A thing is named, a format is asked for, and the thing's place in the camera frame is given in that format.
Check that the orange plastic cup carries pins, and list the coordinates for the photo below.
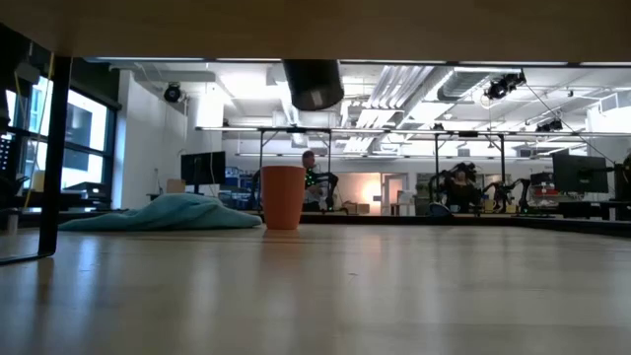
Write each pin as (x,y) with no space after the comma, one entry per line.
(283,197)

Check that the black plastic cup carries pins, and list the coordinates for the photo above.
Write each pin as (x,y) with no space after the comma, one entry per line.
(313,84)

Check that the black background robot arm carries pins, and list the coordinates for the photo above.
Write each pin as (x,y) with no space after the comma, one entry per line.
(331,180)
(463,177)

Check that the person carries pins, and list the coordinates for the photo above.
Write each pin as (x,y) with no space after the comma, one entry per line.
(309,163)

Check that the small black monitor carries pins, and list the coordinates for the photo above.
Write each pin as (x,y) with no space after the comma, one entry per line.
(203,167)

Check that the cardboard box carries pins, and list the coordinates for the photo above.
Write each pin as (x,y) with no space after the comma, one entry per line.
(176,186)

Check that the teal microfibre cloth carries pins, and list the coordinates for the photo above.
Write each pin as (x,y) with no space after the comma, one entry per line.
(167,214)

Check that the black ceiling speaker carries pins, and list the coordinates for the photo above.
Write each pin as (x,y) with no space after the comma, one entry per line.
(172,92)

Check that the large black monitor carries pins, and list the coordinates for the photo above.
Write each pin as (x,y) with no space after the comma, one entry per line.
(581,173)

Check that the yellow box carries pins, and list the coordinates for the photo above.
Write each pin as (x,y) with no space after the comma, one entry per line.
(38,181)

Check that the black overhead rig frame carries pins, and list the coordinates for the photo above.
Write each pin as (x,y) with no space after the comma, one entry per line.
(436,148)

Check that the black table frame rail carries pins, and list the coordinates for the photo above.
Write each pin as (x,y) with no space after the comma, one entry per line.
(493,222)

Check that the black ceiling camera cluster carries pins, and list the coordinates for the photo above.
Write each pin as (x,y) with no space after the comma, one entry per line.
(503,86)

